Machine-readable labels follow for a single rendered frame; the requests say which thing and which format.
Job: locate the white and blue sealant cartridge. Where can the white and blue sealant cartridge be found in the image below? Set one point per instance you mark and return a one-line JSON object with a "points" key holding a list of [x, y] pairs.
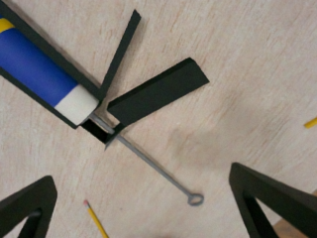
{"points": [[35, 69]]}

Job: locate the yellow pencil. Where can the yellow pencil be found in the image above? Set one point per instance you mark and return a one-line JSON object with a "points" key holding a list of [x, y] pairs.
{"points": [[94, 217], [310, 123]]}

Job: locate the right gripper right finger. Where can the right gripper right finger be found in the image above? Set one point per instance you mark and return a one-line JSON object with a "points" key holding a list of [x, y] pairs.
{"points": [[295, 206]]}

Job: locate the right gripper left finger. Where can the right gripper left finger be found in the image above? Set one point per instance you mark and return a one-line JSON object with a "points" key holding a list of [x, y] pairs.
{"points": [[35, 202]]}

